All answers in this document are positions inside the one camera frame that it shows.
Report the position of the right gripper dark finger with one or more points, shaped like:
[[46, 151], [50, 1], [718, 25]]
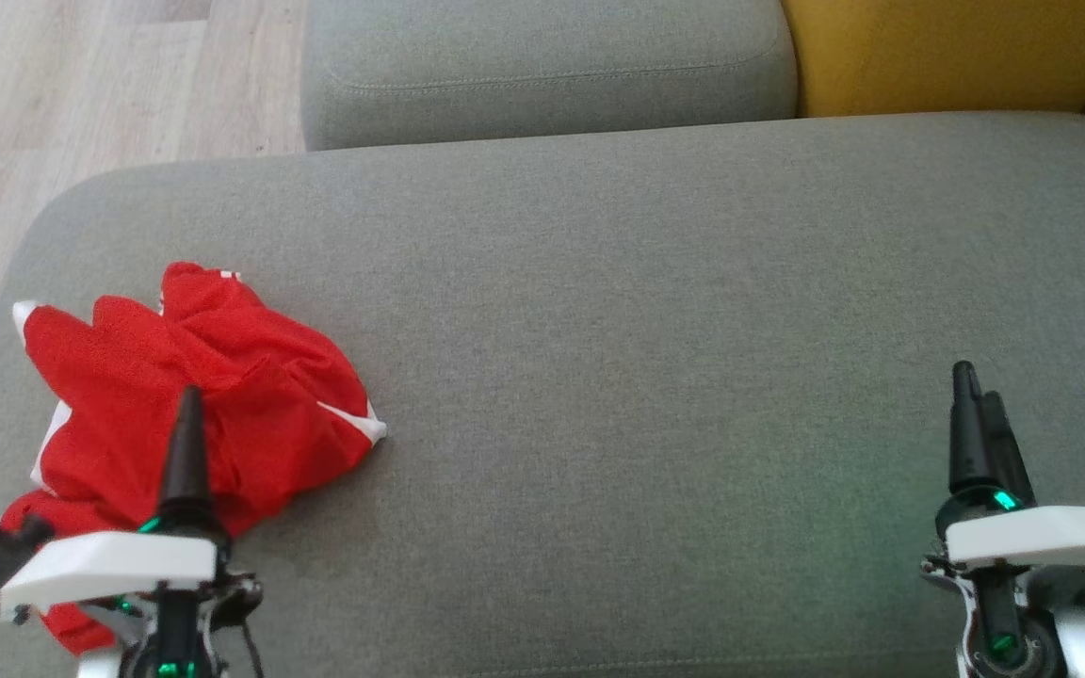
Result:
[[966, 433], [1009, 452]]

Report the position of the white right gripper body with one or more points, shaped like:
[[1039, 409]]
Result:
[[1042, 537]]

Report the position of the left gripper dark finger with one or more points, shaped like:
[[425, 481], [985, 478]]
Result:
[[203, 490], [177, 480]]

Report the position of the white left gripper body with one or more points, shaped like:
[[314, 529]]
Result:
[[109, 565]]

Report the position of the red basketball jersey white sleeves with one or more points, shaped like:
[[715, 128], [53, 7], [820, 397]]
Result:
[[100, 405]]

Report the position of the grey sofa seat cushion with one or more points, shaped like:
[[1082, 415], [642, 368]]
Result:
[[646, 330]]

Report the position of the yellow sofa cushion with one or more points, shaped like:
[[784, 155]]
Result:
[[947, 52]]

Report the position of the grey sofa back cushion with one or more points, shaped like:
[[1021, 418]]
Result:
[[542, 66]]

